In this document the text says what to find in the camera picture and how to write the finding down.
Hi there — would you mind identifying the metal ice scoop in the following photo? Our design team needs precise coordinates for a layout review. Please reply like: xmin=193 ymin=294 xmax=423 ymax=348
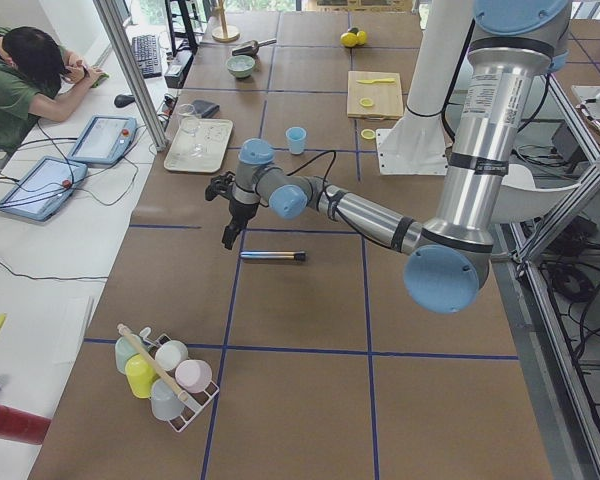
xmin=231 ymin=38 xmax=277 ymax=57

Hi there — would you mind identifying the far teach pendant tablet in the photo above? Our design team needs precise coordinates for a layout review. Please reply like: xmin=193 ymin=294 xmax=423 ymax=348
xmin=67 ymin=115 xmax=137 ymax=166

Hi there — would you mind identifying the grey cup in rack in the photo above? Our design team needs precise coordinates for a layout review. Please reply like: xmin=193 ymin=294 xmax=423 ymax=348
xmin=151 ymin=379 xmax=184 ymax=421

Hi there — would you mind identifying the wooden cutting board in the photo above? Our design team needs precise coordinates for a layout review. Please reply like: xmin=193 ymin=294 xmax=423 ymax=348
xmin=347 ymin=71 xmax=404 ymax=120

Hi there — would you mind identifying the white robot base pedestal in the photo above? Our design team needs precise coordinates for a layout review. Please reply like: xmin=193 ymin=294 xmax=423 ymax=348
xmin=376 ymin=0 xmax=473 ymax=175

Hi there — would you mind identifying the yellow plastic knife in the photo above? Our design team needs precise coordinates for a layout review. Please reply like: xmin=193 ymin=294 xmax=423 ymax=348
xmin=356 ymin=77 xmax=396 ymax=85

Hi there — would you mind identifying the grey folded cloth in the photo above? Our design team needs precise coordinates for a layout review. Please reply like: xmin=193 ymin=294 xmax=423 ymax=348
xmin=191 ymin=99 xmax=220 ymax=119

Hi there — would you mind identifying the near teach pendant tablet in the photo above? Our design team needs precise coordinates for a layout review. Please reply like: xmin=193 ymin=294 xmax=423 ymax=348
xmin=0 ymin=156 xmax=87 ymax=222

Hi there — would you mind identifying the red cylinder bottle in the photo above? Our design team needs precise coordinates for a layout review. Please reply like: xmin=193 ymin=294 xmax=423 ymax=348
xmin=0 ymin=404 xmax=51 ymax=445

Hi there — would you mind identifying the white chair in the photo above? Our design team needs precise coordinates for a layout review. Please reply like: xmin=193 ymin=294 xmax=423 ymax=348
xmin=491 ymin=164 xmax=580 ymax=224

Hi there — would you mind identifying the steel muddler black tip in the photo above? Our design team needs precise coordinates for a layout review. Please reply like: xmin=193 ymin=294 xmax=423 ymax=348
xmin=240 ymin=251 xmax=307 ymax=262

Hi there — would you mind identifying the aluminium frame post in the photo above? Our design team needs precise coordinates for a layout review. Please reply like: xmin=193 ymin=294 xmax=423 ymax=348
xmin=93 ymin=0 xmax=168 ymax=152

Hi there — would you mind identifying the wooden mug tree stand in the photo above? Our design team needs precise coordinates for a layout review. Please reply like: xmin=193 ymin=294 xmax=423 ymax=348
xmin=211 ymin=0 xmax=240 ymax=43

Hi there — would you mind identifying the whole yellow lemon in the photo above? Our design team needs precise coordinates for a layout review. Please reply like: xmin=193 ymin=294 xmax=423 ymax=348
xmin=356 ymin=30 xmax=367 ymax=46
xmin=340 ymin=32 xmax=359 ymax=48

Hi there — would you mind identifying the seated person green shirt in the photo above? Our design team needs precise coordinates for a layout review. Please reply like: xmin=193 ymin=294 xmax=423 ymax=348
xmin=0 ymin=26 xmax=105 ymax=154

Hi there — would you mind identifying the black computer mouse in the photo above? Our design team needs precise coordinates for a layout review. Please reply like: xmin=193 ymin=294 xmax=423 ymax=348
xmin=113 ymin=94 xmax=135 ymax=108

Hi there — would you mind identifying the white cup in rack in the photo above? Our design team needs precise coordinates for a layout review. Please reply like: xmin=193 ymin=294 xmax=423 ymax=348
xmin=155 ymin=340 xmax=189 ymax=372

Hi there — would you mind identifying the clear wine glass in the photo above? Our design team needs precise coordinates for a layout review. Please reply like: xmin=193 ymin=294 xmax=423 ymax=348
xmin=176 ymin=104 xmax=204 ymax=156

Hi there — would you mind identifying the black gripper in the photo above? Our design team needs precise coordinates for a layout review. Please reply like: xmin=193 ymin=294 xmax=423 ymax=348
xmin=222 ymin=199 xmax=258 ymax=250

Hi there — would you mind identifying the light blue cup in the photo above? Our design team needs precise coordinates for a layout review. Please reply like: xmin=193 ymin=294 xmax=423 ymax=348
xmin=285 ymin=126 xmax=307 ymax=155

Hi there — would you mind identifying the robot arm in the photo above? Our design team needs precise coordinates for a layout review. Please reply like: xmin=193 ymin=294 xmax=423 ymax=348
xmin=222 ymin=1 xmax=571 ymax=314

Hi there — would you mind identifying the wooden rack handle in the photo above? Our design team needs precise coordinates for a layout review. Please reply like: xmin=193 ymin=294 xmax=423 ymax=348
xmin=117 ymin=323 xmax=188 ymax=403

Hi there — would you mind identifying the teach pendant tablet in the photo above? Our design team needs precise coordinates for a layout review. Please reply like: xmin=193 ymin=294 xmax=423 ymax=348
xmin=0 ymin=156 xmax=87 ymax=222
xmin=67 ymin=115 xmax=137 ymax=166

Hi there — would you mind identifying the lemon slice on board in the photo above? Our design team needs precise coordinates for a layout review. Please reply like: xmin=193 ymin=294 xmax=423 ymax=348
xmin=359 ymin=98 xmax=375 ymax=108

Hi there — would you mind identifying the cream bear tray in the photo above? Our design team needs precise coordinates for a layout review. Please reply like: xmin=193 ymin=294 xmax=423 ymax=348
xmin=163 ymin=119 xmax=233 ymax=174

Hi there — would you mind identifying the pink cup in rack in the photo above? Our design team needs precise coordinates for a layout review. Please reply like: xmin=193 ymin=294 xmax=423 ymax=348
xmin=175 ymin=359 xmax=212 ymax=393

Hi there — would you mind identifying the black keyboard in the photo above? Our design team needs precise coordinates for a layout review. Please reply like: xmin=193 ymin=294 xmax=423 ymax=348
xmin=131 ymin=34 xmax=162 ymax=78

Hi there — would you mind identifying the green bowl of ice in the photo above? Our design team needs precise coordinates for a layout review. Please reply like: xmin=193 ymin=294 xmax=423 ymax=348
xmin=225 ymin=55 xmax=256 ymax=79

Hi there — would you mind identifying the green cup in rack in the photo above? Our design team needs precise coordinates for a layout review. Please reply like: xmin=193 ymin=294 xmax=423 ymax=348
xmin=114 ymin=336 xmax=137 ymax=374

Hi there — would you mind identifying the white wire cup rack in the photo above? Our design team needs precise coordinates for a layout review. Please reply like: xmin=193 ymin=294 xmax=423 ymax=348
xmin=140 ymin=327 xmax=219 ymax=432

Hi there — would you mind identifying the yellow cup in rack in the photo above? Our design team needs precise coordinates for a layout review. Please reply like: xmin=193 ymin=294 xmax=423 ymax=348
xmin=125 ymin=354 xmax=158 ymax=399

